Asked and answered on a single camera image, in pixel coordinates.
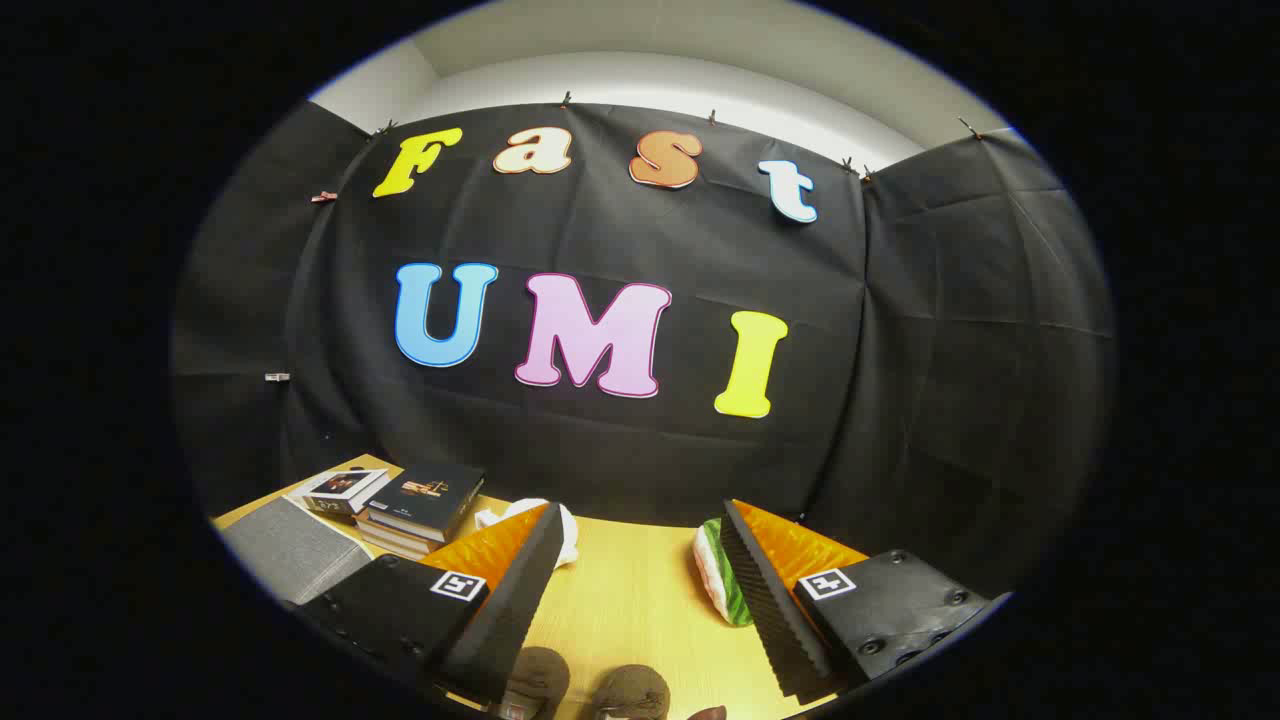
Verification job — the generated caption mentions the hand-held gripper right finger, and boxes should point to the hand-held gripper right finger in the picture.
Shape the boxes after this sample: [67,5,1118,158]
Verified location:
[720,498,1013,706]

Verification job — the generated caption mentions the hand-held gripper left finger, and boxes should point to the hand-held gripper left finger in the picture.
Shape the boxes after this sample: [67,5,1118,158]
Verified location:
[295,502,567,706]

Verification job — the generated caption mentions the brown fuzzy shoe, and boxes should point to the brown fuzzy shoe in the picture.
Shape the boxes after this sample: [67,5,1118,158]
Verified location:
[497,646,572,720]
[590,664,672,720]

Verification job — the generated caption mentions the grey fabric storage box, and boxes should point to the grey fabric storage box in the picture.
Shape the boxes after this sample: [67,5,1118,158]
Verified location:
[222,497,373,607]

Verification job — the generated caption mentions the watermelon slice plush toy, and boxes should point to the watermelon slice plush toy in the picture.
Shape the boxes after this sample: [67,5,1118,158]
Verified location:
[693,517,756,629]

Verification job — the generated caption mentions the white plush toy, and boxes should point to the white plush toy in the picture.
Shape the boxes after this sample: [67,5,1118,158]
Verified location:
[474,498,581,569]

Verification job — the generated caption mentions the thin brown book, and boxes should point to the thin brown book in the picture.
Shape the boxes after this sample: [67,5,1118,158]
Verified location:
[358,530,431,559]

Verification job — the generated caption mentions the brown cover book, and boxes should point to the brown cover book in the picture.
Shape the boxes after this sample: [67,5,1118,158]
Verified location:
[355,513,441,551]

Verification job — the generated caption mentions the dark blue cover book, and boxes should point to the dark blue cover book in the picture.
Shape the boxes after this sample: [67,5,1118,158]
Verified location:
[366,462,487,543]

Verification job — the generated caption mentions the white portrait cover book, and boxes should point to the white portrait cover book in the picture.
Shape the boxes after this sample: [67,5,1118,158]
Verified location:
[288,467,393,518]

